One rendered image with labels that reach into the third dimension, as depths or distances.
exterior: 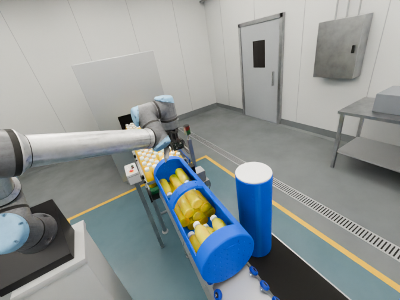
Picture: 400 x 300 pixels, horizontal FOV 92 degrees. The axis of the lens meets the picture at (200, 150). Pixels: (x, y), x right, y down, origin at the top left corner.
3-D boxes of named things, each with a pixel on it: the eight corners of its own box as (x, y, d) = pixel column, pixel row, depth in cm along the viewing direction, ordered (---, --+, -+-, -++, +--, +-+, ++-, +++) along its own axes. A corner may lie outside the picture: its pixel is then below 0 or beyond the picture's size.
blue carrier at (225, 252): (202, 293, 88) (200, 251, 76) (155, 190, 160) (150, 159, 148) (252, 266, 99) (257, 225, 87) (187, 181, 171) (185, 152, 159)
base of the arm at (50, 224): (15, 261, 92) (1, 264, 83) (10, 222, 97) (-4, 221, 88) (61, 243, 99) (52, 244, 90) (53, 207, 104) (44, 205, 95)
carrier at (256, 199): (263, 263, 174) (275, 240, 192) (263, 189, 132) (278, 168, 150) (236, 247, 192) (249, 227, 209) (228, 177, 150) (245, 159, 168)
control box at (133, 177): (130, 185, 167) (126, 176, 162) (127, 174, 183) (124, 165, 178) (141, 181, 170) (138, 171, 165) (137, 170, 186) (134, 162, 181)
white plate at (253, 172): (262, 187, 132) (262, 188, 133) (278, 166, 150) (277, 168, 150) (228, 176, 149) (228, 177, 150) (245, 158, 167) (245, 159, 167)
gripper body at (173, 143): (172, 153, 103) (166, 133, 97) (167, 147, 110) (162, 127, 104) (185, 148, 105) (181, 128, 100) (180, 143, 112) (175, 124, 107)
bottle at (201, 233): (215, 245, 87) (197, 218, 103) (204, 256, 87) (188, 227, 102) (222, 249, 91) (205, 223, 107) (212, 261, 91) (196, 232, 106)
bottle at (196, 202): (201, 197, 112) (189, 181, 127) (190, 203, 110) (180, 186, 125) (203, 206, 115) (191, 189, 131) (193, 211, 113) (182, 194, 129)
